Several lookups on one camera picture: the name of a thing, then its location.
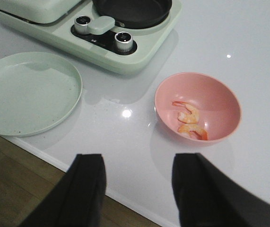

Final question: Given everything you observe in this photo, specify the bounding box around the silver control knob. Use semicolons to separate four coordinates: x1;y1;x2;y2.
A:
74;16;91;35
114;32;133;52

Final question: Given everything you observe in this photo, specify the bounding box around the mint green round plate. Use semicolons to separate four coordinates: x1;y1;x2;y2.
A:
0;52;82;137

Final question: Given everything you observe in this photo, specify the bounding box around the right silver control knob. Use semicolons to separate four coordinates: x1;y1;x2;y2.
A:
114;32;133;52

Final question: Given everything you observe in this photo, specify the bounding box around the breakfast maker hinged lid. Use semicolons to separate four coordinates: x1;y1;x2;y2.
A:
0;0;80;24

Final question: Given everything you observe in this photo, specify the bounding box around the left silver control knob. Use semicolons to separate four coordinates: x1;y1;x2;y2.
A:
74;16;91;35

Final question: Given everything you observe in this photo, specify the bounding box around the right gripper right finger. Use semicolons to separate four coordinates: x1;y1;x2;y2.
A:
172;153;270;227

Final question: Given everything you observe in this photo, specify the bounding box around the black round frying pan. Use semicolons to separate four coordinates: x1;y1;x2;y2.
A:
93;0;172;29

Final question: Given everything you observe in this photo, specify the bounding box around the pink bowl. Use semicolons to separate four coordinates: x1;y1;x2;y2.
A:
154;72;242;147

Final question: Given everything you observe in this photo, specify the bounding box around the mint green breakfast maker base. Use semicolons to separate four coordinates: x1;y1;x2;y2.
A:
0;0;182;74

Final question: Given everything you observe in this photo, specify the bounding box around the cooked shrimp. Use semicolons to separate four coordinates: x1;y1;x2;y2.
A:
178;123;208;140
172;101;200;124

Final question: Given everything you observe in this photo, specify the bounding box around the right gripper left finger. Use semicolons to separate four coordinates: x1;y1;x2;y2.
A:
20;154;106;227

